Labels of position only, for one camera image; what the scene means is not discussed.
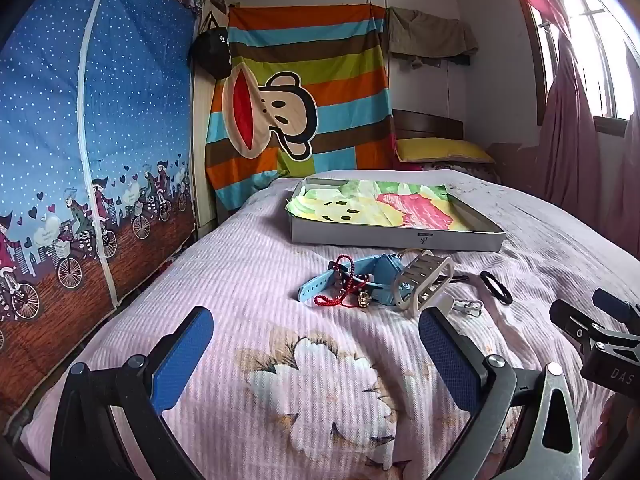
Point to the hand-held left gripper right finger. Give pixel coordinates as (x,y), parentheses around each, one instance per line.
(450,360)

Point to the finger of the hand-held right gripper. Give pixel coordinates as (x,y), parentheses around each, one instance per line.
(570,317)
(610,301)

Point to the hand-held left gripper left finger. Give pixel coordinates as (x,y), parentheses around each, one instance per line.
(182,355)

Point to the beige plastic rack piece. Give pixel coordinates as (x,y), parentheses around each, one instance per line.
(400,285)

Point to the blue wrist watch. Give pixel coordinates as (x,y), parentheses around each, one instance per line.
(385,265)

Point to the grey cardboard tray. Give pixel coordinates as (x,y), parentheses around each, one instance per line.
(350,240)

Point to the painted paper liner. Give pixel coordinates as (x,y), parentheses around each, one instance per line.
(400,205)

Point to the pink curtain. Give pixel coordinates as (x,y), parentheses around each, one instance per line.
(565,135)

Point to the patterned pillow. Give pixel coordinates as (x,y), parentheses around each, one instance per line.
(450,166)

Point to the beige door panel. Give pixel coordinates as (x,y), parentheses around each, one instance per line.
(200,160)

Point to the yellow pillow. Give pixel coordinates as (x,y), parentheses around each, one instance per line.
(440,150)

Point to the wooden headboard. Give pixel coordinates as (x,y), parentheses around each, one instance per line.
(425,125)

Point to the window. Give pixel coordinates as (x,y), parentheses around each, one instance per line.
(600,60)

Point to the blue printed fabric wardrobe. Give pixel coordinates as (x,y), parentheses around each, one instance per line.
(125,110)

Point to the black hanging bag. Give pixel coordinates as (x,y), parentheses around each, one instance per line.
(212,55)

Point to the olive hanging garment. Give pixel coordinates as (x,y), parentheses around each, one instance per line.
(425,35)

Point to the striped monkey blanket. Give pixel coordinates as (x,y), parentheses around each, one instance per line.
(310,50)

